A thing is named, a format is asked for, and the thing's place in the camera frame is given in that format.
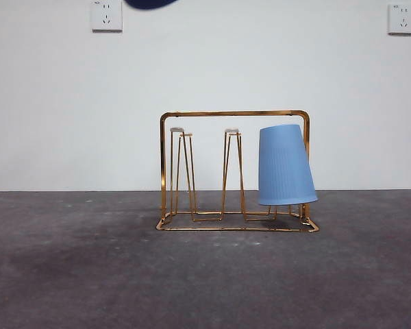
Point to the blue ribbed plastic cup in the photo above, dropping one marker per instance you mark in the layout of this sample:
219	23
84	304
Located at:
284	168

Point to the white wall socket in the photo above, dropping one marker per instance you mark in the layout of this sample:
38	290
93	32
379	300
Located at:
402	29
97	20

